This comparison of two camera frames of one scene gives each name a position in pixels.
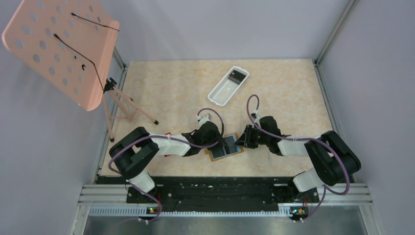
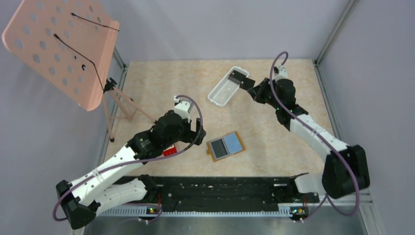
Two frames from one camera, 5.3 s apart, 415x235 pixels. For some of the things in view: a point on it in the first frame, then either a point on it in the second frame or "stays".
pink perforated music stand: (70, 44) stays
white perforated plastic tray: (228, 85) stays
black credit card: (230, 146) to (246, 83)
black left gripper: (217, 142) to (193, 135)
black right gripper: (250, 136) to (256, 89)
